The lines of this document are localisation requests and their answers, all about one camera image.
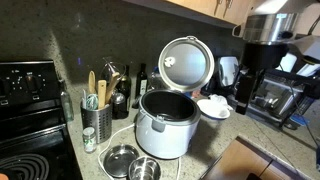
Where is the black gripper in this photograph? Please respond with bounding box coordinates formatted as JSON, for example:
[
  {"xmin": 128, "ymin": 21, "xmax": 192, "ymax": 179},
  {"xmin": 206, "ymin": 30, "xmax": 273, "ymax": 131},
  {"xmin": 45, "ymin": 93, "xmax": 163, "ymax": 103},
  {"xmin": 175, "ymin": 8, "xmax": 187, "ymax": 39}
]
[{"xmin": 234, "ymin": 42, "xmax": 290, "ymax": 116}]

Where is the white rice cooker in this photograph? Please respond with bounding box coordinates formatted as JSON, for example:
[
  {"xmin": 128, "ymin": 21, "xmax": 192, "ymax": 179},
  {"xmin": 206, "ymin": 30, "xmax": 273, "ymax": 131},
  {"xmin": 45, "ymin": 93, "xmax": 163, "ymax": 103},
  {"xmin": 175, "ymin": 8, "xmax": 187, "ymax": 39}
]
[{"xmin": 134, "ymin": 35, "xmax": 216, "ymax": 160}]

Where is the dark jar silver lid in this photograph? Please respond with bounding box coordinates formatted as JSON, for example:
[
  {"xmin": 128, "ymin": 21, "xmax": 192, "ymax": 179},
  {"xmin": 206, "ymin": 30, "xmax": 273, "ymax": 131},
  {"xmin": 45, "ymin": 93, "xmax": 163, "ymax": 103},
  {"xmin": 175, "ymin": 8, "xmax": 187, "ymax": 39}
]
[{"xmin": 111, "ymin": 92, "xmax": 130, "ymax": 120}]

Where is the perforated steel utensil holder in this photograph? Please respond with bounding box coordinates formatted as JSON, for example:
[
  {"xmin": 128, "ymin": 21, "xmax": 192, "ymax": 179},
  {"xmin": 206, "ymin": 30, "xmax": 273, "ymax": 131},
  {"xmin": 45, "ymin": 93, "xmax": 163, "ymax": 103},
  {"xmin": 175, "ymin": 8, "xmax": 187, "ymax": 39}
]
[{"xmin": 80, "ymin": 103, "xmax": 114, "ymax": 144}]

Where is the round-headed wooden spoon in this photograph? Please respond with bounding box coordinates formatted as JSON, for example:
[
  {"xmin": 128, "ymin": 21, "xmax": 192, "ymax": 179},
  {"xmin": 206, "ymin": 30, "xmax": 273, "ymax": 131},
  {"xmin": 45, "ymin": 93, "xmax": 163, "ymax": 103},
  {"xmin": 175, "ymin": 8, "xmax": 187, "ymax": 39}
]
[{"xmin": 87, "ymin": 70, "xmax": 97, "ymax": 95}]

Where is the white plastic utensil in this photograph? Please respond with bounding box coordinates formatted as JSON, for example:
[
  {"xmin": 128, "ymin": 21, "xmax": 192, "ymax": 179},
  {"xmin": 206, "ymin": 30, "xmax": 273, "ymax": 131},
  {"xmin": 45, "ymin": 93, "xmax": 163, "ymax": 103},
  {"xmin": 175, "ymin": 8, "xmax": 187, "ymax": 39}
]
[{"xmin": 81, "ymin": 89, "xmax": 88, "ymax": 109}]

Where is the crumpled white paper towel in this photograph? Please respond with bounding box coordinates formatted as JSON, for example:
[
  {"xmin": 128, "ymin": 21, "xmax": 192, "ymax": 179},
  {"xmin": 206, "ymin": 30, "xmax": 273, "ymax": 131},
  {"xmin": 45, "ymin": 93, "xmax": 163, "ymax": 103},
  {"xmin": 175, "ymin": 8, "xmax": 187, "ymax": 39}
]
[{"xmin": 208, "ymin": 94, "xmax": 234, "ymax": 111}]

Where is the white countertop appliance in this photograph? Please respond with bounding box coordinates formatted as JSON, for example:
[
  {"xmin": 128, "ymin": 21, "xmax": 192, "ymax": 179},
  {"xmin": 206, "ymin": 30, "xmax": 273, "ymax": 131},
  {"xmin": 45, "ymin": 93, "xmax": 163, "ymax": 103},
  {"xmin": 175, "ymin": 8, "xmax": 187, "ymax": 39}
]
[{"xmin": 216, "ymin": 55, "xmax": 241, "ymax": 88}]

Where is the black toaster oven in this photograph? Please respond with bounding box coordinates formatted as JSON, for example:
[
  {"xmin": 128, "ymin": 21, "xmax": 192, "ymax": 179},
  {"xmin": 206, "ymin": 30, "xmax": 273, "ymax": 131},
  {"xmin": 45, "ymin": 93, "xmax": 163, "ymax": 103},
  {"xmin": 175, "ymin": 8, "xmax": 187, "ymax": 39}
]
[{"xmin": 229, "ymin": 68, "xmax": 320, "ymax": 131}]

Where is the white plate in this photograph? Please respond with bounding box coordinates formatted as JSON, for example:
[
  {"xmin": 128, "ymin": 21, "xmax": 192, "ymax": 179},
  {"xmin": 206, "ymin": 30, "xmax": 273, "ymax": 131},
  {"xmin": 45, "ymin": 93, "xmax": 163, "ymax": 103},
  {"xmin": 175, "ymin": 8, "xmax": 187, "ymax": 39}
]
[{"xmin": 196, "ymin": 98, "xmax": 232, "ymax": 120}]

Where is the small blue object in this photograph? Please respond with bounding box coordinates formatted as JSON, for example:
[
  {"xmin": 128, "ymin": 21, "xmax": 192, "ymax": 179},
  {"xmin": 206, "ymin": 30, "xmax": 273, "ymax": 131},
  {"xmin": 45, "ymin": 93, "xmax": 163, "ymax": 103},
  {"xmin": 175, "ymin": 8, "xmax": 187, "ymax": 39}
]
[{"xmin": 289, "ymin": 114, "xmax": 310, "ymax": 128}]

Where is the white box-shaped appliance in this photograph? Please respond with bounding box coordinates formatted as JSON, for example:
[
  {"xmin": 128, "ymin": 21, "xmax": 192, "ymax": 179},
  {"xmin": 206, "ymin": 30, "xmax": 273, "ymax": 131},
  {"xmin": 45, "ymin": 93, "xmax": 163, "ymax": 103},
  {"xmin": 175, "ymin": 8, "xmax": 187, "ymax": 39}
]
[{"xmin": 296, "ymin": 62, "xmax": 320, "ymax": 78}]

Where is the flat black object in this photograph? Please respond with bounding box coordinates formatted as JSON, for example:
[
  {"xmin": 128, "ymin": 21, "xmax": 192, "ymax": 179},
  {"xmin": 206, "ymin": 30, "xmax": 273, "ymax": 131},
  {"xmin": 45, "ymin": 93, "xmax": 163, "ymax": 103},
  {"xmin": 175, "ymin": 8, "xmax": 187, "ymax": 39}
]
[{"xmin": 245, "ymin": 172, "xmax": 264, "ymax": 180}]

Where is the clear plastic bottle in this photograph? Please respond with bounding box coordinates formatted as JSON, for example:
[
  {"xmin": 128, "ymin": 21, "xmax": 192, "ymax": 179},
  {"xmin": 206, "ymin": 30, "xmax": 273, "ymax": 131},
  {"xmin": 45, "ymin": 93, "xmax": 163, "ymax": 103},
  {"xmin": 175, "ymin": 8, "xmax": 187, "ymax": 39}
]
[{"xmin": 147, "ymin": 65, "xmax": 165, "ymax": 92}]

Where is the dark olive oil bottle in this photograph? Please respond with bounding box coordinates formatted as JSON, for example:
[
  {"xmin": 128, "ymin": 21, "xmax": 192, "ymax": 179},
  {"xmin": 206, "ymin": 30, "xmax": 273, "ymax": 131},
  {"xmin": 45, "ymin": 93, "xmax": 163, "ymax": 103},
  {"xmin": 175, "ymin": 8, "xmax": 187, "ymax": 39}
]
[{"xmin": 134, "ymin": 63, "xmax": 149, "ymax": 100}]

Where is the dark bottle gold cap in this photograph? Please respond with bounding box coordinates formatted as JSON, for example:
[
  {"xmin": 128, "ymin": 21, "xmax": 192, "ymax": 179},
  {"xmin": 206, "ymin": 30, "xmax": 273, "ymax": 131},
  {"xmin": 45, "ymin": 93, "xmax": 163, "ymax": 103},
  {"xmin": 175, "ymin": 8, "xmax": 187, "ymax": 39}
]
[{"xmin": 116, "ymin": 74, "xmax": 132, "ymax": 101}]

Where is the small steel pot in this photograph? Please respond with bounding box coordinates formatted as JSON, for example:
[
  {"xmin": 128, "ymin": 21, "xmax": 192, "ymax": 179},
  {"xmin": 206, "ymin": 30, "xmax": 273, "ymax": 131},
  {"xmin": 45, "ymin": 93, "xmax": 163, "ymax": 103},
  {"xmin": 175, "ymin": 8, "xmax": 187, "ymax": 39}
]
[{"xmin": 128, "ymin": 155, "xmax": 163, "ymax": 180}]

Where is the shallow steel pan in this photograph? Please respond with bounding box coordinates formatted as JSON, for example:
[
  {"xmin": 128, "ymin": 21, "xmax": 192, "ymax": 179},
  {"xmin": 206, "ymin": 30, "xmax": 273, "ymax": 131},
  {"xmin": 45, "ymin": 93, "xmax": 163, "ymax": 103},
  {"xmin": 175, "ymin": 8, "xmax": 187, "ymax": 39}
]
[{"xmin": 103, "ymin": 143, "xmax": 140, "ymax": 179}]

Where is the flat wooden spatula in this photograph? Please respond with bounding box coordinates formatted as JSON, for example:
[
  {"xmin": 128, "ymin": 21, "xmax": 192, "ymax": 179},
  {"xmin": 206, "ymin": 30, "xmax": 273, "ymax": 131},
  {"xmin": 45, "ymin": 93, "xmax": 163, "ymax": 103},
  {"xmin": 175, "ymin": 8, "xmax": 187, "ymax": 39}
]
[{"xmin": 96, "ymin": 79, "xmax": 108, "ymax": 110}]

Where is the teal whisk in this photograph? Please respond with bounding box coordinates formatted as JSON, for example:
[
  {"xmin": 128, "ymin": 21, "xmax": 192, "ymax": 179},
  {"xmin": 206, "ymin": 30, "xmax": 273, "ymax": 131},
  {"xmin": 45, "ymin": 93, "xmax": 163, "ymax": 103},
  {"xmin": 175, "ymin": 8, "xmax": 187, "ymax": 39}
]
[{"xmin": 85, "ymin": 93, "xmax": 100, "ymax": 111}]

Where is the small spice jar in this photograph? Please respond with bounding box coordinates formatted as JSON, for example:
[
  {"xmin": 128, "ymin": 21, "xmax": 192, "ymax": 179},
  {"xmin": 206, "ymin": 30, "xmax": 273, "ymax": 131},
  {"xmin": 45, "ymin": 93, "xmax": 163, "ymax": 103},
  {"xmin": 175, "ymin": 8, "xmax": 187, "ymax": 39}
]
[{"xmin": 82, "ymin": 126, "xmax": 98, "ymax": 154}]

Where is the tall clear glass bottle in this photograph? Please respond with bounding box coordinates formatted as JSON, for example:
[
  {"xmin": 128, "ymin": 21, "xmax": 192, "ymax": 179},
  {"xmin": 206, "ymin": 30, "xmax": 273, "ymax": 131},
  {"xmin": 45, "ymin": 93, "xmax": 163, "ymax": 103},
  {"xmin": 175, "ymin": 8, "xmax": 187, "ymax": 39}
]
[{"xmin": 59, "ymin": 78, "xmax": 75, "ymax": 123}]

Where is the black electric stove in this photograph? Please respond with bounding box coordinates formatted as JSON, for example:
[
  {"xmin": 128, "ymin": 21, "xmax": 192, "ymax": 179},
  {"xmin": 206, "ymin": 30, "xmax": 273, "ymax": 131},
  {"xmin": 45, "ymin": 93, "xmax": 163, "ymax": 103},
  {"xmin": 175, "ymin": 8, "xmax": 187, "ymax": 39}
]
[{"xmin": 0, "ymin": 59, "xmax": 84, "ymax": 180}]

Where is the thin black counter cable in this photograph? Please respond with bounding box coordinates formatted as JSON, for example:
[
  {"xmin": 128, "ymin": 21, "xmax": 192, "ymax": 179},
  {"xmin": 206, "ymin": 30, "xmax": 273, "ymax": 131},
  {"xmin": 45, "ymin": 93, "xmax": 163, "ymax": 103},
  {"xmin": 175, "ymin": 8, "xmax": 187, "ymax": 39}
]
[{"xmin": 288, "ymin": 79, "xmax": 319, "ymax": 149}]

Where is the wooden wall cabinet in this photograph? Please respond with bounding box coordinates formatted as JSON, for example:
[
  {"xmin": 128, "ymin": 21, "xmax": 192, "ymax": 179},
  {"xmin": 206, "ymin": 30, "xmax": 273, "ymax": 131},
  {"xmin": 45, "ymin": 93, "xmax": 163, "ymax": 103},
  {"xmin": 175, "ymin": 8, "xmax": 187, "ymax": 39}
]
[{"xmin": 123, "ymin": 0, "xmax": 254, "ymax": 29}]

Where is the white power cord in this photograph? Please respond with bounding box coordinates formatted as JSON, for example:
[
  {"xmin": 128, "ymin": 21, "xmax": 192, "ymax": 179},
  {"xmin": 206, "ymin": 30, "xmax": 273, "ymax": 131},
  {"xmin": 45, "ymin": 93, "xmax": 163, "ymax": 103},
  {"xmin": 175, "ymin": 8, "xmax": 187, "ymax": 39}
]
[{"xmin": 97, "ymin": 123, "xmax": 183, "ymax": 180}]

